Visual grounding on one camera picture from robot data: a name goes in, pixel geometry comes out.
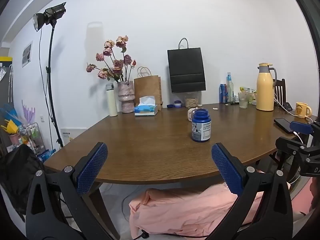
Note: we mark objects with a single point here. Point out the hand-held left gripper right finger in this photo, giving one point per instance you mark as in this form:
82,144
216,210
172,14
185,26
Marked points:
226,170

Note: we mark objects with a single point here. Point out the yellow mug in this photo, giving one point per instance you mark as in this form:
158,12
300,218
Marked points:
301,110

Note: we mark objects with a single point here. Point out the brown paper bag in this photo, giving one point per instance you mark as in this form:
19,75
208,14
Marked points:
148,87

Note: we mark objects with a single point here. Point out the black light stand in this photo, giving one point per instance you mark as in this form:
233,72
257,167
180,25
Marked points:
51,80

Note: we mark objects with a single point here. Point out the blue supplement jar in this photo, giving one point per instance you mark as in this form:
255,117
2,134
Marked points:
201,126

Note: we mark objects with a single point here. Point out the blue drink can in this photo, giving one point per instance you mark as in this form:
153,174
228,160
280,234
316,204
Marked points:
222,93

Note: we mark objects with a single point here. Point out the clear drinking glass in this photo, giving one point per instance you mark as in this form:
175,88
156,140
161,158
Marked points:
243,101

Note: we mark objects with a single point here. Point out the blue tissue box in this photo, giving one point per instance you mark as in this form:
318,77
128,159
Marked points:
146,110

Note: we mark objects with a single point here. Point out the yellow thermos jug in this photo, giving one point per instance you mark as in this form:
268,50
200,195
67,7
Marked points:
265,90

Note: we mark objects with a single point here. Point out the yellow plastic dustpan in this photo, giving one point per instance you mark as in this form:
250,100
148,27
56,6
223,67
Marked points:
11,127

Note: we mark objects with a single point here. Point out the dried pink roses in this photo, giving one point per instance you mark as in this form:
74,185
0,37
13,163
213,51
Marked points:
117,63

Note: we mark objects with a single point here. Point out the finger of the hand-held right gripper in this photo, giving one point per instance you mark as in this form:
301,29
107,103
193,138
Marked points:
290,145
301,127

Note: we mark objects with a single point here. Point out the clear container of oats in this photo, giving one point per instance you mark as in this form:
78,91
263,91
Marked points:
191,101

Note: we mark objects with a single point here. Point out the white cup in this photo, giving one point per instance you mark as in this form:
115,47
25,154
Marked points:
190,114

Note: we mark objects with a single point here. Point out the black smartphone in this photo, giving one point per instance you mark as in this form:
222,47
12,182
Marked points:
283,125

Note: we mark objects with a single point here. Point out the purple coral-shaped decoration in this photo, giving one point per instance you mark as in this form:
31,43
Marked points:
28,111

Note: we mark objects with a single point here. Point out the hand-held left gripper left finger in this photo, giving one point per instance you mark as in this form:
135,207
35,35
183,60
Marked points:
92,167

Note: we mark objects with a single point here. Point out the snack packet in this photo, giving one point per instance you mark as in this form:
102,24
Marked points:
251,92

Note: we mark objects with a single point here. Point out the black power bank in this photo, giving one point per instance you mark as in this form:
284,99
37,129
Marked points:
287,106

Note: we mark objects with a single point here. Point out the dark wooden chair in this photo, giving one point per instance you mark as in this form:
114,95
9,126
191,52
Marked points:
280,87

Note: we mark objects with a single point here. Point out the wall poster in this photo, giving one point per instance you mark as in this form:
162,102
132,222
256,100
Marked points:
27,54

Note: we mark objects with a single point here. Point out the white wall outlet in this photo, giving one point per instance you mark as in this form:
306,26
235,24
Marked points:
42,118

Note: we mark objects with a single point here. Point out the clear glass bottle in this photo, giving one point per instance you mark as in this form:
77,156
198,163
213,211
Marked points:
230,88

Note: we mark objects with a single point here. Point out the white thermos bottle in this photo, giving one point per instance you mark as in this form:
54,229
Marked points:
111,101

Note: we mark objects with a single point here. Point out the black studio light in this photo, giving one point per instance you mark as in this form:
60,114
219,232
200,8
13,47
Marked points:
50,13

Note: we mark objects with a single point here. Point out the pink cloth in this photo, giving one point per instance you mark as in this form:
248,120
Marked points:
180,210

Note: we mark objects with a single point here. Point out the black paper bag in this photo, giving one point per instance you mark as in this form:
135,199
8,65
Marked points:
186,70

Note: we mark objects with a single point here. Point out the small blue lid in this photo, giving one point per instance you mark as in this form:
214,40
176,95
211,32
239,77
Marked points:
170,106

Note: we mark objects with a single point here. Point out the pink stone vase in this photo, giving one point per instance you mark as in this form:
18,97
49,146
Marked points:
126,96

